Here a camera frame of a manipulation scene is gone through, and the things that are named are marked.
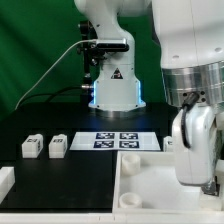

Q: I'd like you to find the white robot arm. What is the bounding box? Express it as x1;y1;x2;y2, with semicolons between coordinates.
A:
74;0;224;195

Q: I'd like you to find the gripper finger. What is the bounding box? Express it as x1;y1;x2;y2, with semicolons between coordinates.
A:
202;179;220;196

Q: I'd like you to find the black cable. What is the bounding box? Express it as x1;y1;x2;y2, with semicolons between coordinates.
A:
16;87;84;109

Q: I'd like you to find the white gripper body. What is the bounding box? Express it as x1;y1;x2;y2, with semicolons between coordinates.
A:
172;105;222;186

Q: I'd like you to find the white square tabletop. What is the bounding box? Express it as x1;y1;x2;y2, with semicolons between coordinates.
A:
112;151;224;215

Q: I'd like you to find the white marker sheet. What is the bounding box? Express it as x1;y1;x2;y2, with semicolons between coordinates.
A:
70;132;160;151

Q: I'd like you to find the silver fixed camera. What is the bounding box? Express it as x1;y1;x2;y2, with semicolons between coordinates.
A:
96;38;129;52

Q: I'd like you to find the white left obstacle block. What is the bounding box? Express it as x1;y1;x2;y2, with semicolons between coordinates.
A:
0;167;15;204

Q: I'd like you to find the white cable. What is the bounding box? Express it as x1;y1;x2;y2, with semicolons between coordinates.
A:
14;39;98;110

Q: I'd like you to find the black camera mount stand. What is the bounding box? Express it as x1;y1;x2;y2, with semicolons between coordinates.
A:
77;20;99;85

